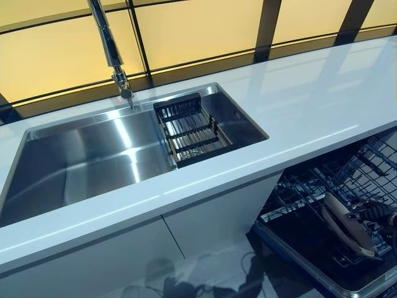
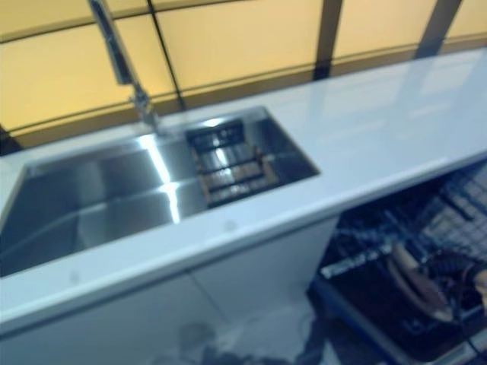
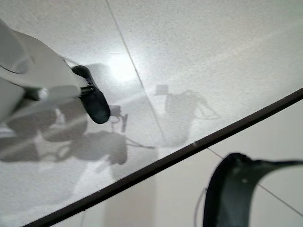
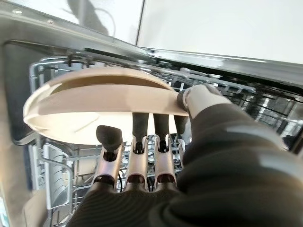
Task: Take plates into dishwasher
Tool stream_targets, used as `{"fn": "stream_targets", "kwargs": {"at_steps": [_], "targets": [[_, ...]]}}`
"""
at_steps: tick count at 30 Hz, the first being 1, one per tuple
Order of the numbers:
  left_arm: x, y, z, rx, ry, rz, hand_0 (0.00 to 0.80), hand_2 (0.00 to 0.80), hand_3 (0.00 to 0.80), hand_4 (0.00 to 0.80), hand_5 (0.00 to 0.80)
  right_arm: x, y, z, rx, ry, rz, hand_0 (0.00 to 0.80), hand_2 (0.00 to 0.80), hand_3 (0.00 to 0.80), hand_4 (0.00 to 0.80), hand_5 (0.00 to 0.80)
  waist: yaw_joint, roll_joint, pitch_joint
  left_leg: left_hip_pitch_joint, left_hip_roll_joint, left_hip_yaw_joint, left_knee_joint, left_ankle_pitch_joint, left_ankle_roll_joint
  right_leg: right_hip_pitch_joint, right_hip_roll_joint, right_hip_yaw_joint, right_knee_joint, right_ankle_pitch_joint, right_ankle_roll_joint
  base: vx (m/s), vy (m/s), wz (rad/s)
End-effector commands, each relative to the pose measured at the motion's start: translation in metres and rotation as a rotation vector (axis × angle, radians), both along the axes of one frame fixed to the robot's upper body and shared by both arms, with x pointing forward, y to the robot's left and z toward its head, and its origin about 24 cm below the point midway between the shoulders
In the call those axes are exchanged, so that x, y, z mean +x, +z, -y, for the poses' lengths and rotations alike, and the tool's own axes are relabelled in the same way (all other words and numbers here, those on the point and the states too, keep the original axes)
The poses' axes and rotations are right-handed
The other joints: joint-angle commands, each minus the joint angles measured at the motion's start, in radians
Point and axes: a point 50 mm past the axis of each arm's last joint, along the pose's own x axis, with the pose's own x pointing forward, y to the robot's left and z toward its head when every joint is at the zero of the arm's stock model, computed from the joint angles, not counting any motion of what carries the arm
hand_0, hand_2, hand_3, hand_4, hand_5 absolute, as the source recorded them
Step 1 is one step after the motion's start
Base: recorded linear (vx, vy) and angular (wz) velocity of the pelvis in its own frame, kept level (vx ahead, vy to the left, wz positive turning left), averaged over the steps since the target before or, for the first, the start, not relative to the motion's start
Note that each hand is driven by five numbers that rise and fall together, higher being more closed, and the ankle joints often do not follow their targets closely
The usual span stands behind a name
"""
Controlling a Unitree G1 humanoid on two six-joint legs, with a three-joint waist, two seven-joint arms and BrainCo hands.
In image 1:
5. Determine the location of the wide white glossy cabinet door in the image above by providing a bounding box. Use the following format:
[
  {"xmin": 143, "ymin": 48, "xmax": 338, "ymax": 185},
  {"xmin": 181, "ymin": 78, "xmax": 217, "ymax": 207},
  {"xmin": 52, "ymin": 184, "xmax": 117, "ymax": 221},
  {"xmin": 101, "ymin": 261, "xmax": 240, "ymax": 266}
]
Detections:
[{"xmin": 0, "ymin": 217, "xmax": 187, "ymax": 298}]

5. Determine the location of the stainless steel sink basin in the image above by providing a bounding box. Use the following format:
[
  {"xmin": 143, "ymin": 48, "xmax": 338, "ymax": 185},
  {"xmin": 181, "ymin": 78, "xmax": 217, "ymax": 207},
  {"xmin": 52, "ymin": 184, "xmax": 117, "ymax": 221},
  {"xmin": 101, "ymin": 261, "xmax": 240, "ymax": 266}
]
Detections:
[{"xmin": 0, "ymin": 82, "xmax": 270, "ymax": 229}]

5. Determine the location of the beige plate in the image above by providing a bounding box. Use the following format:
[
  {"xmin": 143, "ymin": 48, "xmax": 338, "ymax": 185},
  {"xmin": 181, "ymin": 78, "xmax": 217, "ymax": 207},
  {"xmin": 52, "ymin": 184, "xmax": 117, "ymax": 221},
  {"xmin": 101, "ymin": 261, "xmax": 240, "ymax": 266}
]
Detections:
[{"xmin": 319, "ymin": 192, "xmax": 384, "ymax": 261}]

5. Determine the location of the black dish drying rack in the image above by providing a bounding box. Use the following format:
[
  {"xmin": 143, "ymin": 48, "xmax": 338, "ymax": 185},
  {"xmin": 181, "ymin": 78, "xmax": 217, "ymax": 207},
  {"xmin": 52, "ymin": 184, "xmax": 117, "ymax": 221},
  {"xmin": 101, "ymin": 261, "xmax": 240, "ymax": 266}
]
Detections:
[{"xmin": 153, "ymin": 92, "xmax": 233, "ymax": 169}]

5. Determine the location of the chrome gooseneck faucet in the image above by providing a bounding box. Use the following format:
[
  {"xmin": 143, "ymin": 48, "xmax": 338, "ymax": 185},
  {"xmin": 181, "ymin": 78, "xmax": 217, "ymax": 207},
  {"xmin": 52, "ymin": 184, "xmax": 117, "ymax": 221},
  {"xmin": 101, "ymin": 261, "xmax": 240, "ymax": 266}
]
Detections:
[{"xmin": 86, "ymin": 0, "xmax": 135, "ymax": 109}]

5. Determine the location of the narrow white glossy cabinet door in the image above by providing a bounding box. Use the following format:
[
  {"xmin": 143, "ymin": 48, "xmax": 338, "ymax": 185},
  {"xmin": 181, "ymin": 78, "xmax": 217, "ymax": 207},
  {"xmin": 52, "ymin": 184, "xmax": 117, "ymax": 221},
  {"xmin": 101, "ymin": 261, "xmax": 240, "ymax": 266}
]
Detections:
[{"xmin": 163, "ymin": 172, "xmax": 285, "ymax": 260}]

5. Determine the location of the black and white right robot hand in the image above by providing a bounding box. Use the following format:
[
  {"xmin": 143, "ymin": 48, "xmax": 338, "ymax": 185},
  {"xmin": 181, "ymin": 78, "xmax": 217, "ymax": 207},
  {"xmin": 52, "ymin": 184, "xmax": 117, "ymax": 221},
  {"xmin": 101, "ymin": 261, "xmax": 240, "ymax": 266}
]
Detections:
[{"xmin": 346, "ymin": 200, "xmax": 397, "ymax": 232}]

